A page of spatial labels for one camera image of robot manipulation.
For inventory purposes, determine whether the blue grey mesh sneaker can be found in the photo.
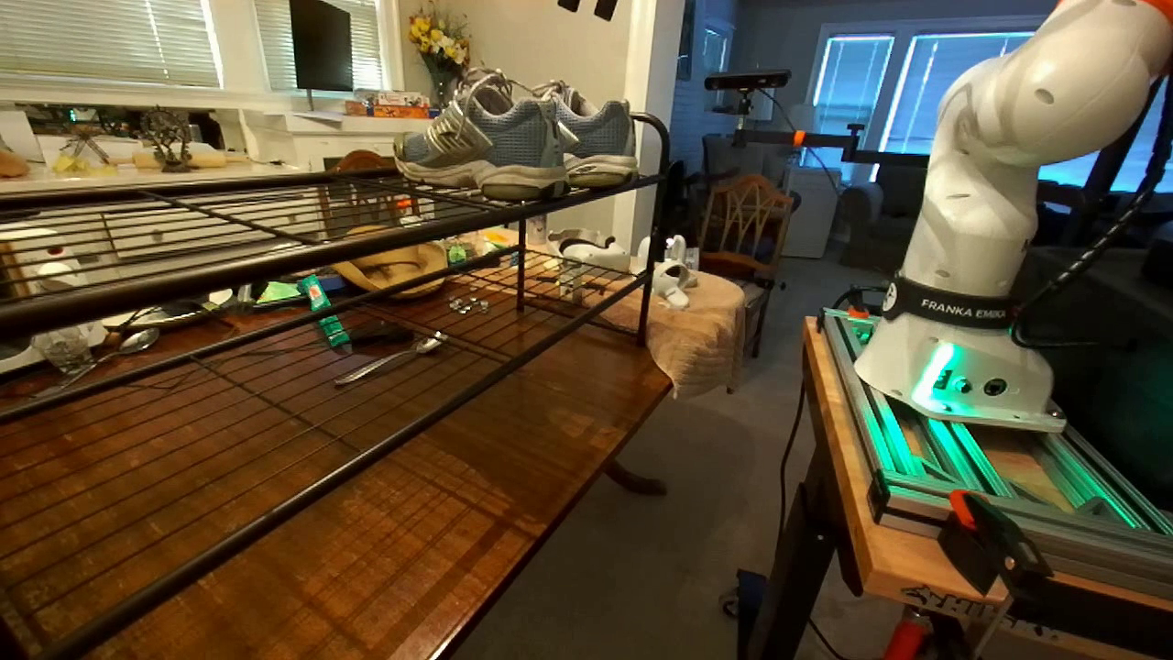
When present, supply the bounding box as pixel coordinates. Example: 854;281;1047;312
391;70;577;205
542;76;643;192

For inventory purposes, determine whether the black metal shoe rack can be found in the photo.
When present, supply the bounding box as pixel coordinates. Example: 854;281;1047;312
0;111;678;660

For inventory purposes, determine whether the white small figurine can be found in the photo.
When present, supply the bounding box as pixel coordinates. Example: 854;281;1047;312
652;230;699;312

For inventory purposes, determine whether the brown wooden chair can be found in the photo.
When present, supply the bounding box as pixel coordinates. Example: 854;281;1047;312
698;169;798;359

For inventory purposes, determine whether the green toothbrush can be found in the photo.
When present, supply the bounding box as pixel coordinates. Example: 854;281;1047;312
292;271;357;359

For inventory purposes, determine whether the wooden bench top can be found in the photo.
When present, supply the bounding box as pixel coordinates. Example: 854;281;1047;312
798;312;1020;617

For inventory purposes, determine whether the black bench leg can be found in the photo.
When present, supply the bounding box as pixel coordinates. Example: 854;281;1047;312
745;474;850;660

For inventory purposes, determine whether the yellow flower bouquet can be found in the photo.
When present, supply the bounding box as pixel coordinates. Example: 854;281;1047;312
405;8;478;74

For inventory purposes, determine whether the black flat screen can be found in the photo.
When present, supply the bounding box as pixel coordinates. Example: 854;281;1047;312
287;0;359;95

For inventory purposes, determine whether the white sideboard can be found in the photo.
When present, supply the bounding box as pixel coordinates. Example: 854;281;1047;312
0;70;413;205

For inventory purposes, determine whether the black orange clamp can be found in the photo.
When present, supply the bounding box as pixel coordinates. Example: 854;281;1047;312
932;489;1054;594

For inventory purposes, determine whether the black stereo camera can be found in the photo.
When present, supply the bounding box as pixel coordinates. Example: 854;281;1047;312
705;70;794;95

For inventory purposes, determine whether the black camera stand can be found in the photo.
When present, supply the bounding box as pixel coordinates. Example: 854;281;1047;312
729;92;935;171

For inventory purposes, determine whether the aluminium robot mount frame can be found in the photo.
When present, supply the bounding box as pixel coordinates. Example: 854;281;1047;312
817;305;1173;578

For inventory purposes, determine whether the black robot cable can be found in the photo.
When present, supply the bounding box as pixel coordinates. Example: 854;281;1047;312
1007;76;1173;321

